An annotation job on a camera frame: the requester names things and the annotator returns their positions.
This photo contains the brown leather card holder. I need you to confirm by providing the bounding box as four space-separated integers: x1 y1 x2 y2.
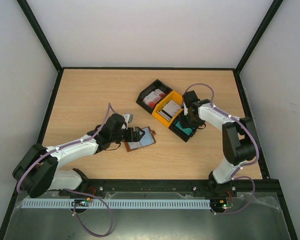
124 126 156 152

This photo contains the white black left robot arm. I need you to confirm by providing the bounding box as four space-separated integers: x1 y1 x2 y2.
12 113 145 198

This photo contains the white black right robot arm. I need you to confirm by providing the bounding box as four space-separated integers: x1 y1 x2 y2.
179 90 260 196

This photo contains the teal card stack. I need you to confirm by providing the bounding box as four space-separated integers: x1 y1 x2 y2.
174 120 196 137

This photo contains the red white card stack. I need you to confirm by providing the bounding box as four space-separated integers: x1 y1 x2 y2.
142 88 166 108

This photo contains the black right tray compartment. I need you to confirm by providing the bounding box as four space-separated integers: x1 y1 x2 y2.
168 112 198 142

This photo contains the black tray compartment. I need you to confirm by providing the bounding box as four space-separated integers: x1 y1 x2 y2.
168 112 198 142
136 79 172 114

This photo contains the yellow middle tray compartment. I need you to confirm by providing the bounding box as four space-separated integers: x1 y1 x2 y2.
151 90 183 128

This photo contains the black left tray compartment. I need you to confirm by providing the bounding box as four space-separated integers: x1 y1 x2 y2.
136 79 172 114

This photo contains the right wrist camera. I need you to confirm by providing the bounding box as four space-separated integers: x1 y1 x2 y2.
183 99 191 116

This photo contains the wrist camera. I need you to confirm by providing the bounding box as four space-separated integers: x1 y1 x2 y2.
183 99 191 116
122 113 134 124

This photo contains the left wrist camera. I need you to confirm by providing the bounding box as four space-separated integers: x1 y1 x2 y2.
122 113 134 124

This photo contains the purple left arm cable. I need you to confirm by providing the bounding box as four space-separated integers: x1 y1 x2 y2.
16 102 114 236

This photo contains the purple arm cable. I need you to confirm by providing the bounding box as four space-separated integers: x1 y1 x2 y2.
16 102 114 236
184 82 260 216

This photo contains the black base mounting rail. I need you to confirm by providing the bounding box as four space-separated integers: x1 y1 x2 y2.
58 178 238 198

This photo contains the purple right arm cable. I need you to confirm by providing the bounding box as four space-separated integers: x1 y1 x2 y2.
184 82 260 216

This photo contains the black metal cage frame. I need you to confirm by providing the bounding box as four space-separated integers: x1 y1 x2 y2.
0 0 298 240

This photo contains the light blue slotted cable duct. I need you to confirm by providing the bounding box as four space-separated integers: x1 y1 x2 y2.
20 198 211 210

